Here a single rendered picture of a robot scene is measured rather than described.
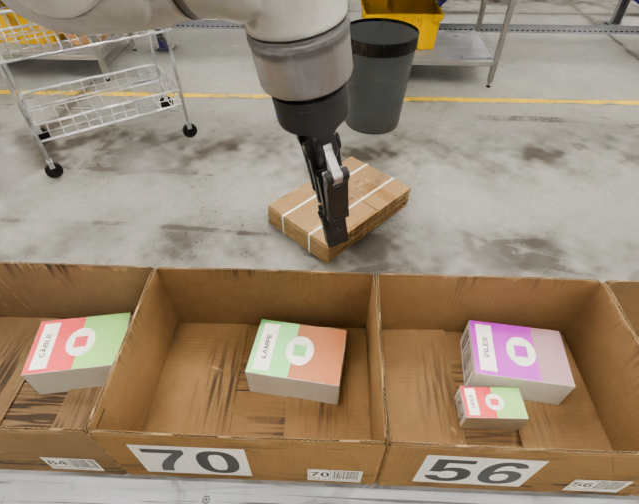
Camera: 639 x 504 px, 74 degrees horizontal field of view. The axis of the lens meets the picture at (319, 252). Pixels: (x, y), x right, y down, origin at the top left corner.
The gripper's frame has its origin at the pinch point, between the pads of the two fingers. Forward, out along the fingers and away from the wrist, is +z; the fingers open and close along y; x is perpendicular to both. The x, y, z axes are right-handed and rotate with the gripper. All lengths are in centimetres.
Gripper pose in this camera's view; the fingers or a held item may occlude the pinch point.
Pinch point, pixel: (333, 223)
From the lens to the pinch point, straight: 56.6
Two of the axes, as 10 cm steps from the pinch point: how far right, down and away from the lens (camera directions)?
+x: -9.4, 3.3, -0.8
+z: 1.5, 6.2, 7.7
